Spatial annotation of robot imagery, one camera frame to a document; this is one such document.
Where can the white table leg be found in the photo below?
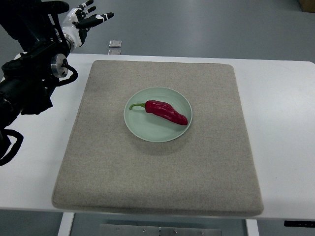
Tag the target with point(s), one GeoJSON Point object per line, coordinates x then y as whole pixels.
{"type": "Point", "coordinates": [66, 224]}
{"type": "Point", "coordinates": [252, 227]}

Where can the white table leg left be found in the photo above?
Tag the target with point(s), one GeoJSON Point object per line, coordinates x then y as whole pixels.
{"type": "Point", "coordinates": [66, 224]}

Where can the floor socket plate upper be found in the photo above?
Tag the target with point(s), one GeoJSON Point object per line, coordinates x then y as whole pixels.
{"type": "Point", "coordinates": [115, 43]}

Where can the light green plate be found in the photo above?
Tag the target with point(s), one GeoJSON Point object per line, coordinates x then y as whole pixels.
{"type": "Point", "coordinates": [152, 128]}

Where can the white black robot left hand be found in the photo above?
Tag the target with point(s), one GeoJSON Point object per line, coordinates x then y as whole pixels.
{"type": "Point", "coordinates": [79, 21]}

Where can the black table control panel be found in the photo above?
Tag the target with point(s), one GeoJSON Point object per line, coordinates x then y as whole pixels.
{"type": "Point", "coordinates": [302, 224]}

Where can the floor socket plate lower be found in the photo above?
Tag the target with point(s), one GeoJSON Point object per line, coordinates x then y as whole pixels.
{"type": "Point", "coordinates": [114, 51]}

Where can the floor socket plate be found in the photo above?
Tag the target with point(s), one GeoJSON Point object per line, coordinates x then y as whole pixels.
{"type": "Point", "coordinates": [114, 51]}
{"type": "Point", "coordinates": [115, 43]}

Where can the red chili pepper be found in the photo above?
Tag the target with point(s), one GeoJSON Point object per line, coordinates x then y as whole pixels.
{"type": "Point", "coordinates": [163, 110]}

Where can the beige felt mat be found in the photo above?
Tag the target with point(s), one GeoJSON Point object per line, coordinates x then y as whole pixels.
{"type": "Point", "coordinates": [209, 170]}

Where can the cardboard box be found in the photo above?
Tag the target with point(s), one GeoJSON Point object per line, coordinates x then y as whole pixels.
{"type": "Point", "coordinates": [307, 5]}

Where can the metal crossbar under table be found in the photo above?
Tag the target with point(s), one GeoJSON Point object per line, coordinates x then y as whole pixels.
{"type": "Point", "coordinates": [133, 230]}

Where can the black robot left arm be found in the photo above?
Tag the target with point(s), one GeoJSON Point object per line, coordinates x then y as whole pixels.
{"type": "Point", "coordinates": [30, 80]}

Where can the white table leg right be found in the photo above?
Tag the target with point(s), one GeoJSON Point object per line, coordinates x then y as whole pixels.
{"type": "Point", "coordinates": [252, 227]}

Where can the person in dark clothes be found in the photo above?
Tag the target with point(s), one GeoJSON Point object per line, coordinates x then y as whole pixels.
{"type": "Point", "coordinates": [22, 23]}

